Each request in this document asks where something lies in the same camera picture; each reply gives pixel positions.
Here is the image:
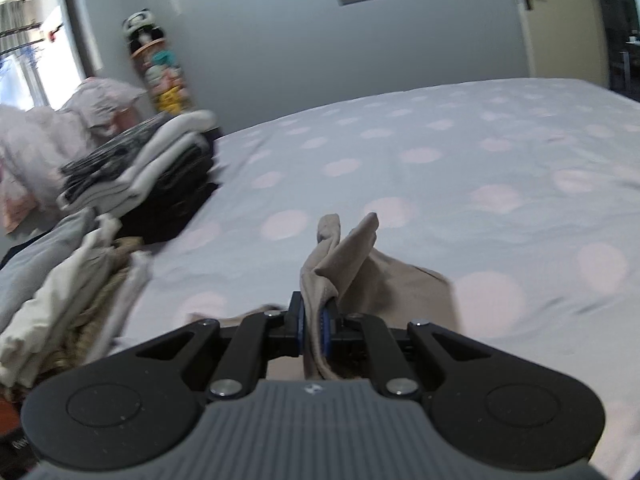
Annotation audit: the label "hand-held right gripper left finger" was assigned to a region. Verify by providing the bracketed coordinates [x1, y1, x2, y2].
[95, 291, 307, 401]

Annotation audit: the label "beige patterned folded garment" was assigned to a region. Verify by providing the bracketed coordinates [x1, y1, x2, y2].
[55, 237, 146, 371]

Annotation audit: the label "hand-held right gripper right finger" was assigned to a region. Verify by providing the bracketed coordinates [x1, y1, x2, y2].
[319, 300, 531, 402]

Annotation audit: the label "black folded clothes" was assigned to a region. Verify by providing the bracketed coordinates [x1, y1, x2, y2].
[120, 140, 221, 246]

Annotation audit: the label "cream door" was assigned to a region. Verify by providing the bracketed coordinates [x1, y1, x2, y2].
[504, 0, 613, 92]

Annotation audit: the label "pink polka dot duvet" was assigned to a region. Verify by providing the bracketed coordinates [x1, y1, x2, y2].
[0, 77, 148, 211]

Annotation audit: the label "window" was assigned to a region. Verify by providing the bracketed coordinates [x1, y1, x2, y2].
[0, 0, 93, 111]

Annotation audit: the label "taupe garment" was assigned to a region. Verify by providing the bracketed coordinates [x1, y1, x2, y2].
[187, 212, 463, 381]

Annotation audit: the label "pink pillow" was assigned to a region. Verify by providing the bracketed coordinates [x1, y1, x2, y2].
[0, 170, 36, 233]

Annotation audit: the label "thin white folded garment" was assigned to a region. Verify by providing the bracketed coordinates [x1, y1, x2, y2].
[95, 250, 153, 356]

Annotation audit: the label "polka dot bed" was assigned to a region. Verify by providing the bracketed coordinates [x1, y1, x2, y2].
[120, 77, 640, 480]

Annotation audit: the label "dark patterned folded cloth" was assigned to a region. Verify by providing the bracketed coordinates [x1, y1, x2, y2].
[60, 112, 173, 196]

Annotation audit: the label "light grey folded cloth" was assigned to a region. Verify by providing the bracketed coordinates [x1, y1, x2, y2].
[57, 180, 136, 211]

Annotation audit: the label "hanging row of plush toys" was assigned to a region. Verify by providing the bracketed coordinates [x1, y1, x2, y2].
[122, 7, 196, 113]

